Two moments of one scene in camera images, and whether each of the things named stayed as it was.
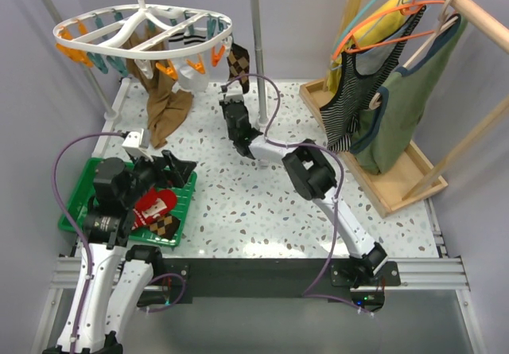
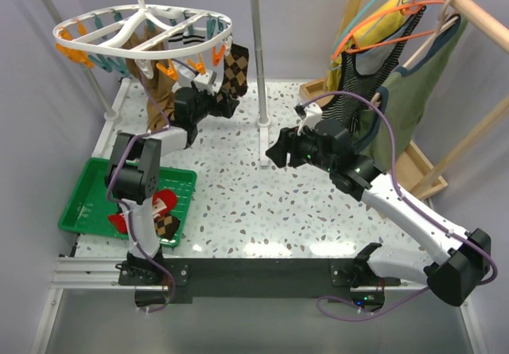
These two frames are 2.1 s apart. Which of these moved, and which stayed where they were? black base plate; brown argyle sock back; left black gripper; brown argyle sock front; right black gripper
Moved: right black gripper; left black gripper
Stayed: brown argyle sock back; black base plate; brown argyle sock front
